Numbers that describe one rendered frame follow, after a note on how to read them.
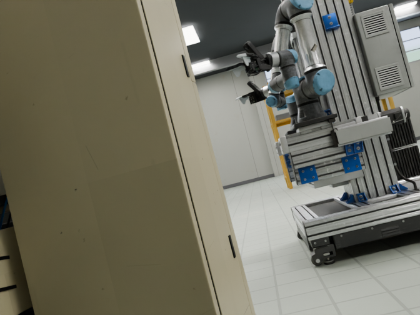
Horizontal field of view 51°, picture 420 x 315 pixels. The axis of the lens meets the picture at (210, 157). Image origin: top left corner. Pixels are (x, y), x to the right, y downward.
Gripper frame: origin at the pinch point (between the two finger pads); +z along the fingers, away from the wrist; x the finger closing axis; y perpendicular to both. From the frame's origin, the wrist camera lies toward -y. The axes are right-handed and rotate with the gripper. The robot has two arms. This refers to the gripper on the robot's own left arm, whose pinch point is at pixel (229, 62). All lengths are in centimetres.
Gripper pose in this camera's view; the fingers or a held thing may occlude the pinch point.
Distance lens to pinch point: 214.5
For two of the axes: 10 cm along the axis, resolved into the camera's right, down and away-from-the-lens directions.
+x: -2.9, 2.5, 9.2
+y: 2.9, 9.4, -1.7
